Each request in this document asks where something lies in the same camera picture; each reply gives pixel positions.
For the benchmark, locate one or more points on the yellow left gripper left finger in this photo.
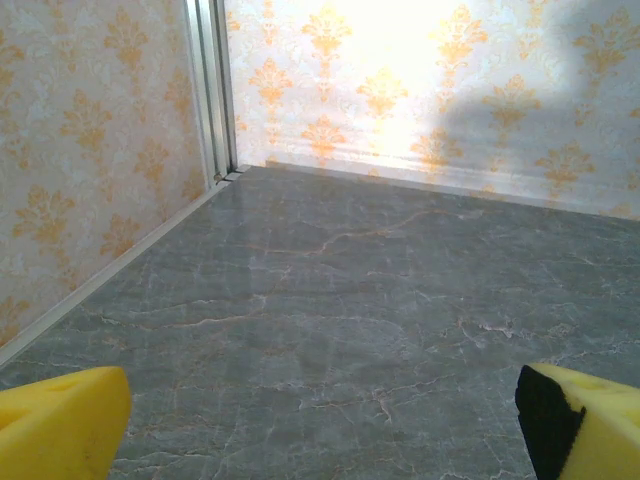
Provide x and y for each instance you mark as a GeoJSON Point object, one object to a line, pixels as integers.
{"type": "Point", "coordinates": [55, 430]}

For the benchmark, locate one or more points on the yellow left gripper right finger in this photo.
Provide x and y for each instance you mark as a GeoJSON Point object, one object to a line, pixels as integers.
{"type": "Point", "coordinates": [590, 430]}

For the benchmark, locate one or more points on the aluminium table side rail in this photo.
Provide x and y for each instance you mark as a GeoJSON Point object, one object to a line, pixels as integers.
{"type": "Point", "coordinates": [115, 262]}

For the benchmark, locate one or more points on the aluminium table back rail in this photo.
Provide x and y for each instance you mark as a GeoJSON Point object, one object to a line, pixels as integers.
{"type": "Point", "coordinates": [440, 177]}

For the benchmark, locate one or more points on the aluminium frame corner post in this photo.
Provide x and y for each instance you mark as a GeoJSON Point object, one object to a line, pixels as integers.
{"type": "Point", "coordinates": [212, 90]}

